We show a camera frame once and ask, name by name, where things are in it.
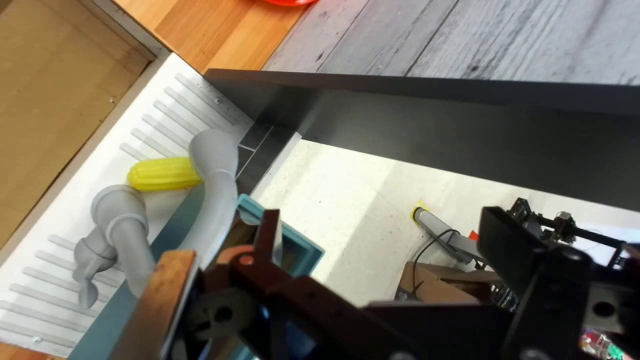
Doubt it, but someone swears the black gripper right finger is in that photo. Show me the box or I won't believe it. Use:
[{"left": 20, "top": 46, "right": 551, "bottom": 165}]
[{"left": 477, "top": 204, "right": 596, "bottom": 360}]

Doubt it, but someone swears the shiny gripper left finger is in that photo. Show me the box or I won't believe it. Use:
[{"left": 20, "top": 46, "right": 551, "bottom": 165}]
[{"left": 107, "top": 247, "right": 199, "bottom": 360}]

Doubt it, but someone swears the grey toy tap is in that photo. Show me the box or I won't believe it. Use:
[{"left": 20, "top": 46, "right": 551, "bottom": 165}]
[{"left": 71, "top": 125, "right": 239, "bottom": 310}]

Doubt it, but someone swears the brown cardboard box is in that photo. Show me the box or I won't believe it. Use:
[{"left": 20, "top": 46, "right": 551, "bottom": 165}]
[{"left": 393, "top": 259, "right": 511, "bottom": 310}]

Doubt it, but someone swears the yellow-tipped grey tool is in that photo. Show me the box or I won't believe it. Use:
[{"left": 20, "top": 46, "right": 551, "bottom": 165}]
[{"left": 409, "top": 204, "right": 483, "bottom": 265}]

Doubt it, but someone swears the yellow toy corn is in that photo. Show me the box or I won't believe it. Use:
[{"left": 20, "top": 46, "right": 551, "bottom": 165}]
[{"left": 125, "top": 155, "right": 204, "bottom": 195}]

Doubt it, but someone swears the black side panel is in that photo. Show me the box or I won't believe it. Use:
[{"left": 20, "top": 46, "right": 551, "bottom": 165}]
[{"left": 204, "top": 65, "right": 640, "bottom": 214}]

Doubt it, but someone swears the white toy sink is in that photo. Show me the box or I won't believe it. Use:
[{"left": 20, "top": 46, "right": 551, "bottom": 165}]
[{"left": 0, "top": 0, "right": 302, "bottom": 358}]

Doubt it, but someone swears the grey wood-look board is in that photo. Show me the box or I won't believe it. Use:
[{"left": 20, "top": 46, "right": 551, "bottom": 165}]
[{"left": 261, "top": 0, "right": 640, "bottom": 88}]

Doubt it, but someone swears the orange plate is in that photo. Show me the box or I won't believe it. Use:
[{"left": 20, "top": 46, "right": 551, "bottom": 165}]
[{"left": 255, "top": 0, "right": 320, "bottom": 9}]

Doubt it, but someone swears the thin black cable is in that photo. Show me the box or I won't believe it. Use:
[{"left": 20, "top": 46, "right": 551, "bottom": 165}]
[{"left": 404, "top": 226, "right": 467, "bottom": 303}]

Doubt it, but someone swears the teal frame panel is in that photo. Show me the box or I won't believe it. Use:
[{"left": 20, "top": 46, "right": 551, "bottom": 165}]
[{"left": 67, "top": 187, "right": 326, "bottom": 360}]

